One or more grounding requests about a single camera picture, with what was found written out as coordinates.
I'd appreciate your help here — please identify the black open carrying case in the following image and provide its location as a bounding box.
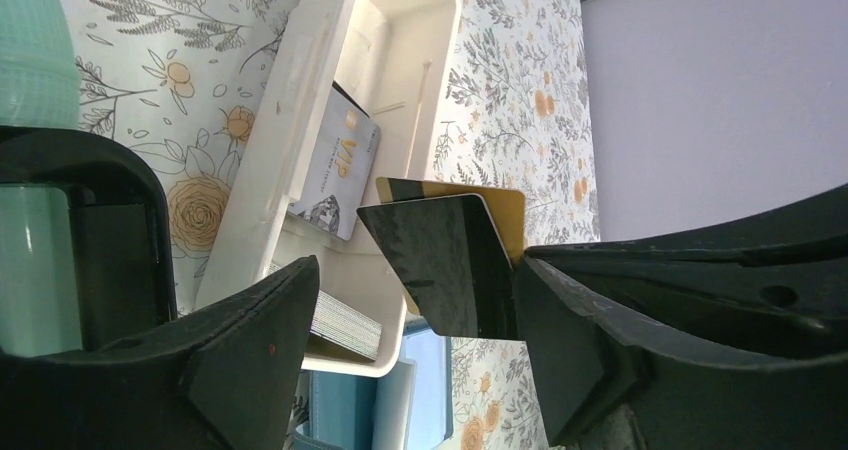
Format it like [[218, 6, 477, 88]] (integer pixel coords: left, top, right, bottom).
[[1, 126, 177, 350]]

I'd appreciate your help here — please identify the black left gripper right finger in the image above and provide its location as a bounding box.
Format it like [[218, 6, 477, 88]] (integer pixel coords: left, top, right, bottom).
[[513, 258, 847, 449]]

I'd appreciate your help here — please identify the white rectangular plastic tray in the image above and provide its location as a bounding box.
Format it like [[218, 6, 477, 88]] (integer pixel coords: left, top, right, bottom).
[[195, 0, 460, 377]]

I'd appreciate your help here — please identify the blue leather card holder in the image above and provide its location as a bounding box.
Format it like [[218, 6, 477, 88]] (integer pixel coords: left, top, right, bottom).
[[285, 323, 454, 449]]

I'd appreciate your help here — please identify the black credit card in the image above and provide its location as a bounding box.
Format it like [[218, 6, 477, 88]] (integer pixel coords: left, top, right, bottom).
[[357, 193, 519, 340]]

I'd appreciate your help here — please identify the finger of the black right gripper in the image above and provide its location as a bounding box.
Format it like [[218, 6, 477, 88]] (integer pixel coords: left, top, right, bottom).
[[526, 186, 847, 359]]

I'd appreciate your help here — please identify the gold credit card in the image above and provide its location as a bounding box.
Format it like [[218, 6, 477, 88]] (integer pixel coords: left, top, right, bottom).
[[376, 177, 525, 274]]

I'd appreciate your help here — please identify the mint green case handle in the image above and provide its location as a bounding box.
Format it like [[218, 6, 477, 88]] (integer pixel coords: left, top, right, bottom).
[[1, 0, 82, 357]]

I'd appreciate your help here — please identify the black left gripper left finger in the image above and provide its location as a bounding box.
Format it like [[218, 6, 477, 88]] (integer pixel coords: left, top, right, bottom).
[[1, 256, 320, 449]]

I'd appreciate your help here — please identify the floral patterned table mat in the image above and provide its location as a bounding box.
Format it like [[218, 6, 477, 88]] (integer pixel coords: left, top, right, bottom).
[[46, 0, 601, 450]]

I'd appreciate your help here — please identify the upright card stack in tray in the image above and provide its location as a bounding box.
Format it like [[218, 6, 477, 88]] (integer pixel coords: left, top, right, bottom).
[[310, 290, 383, 361]]

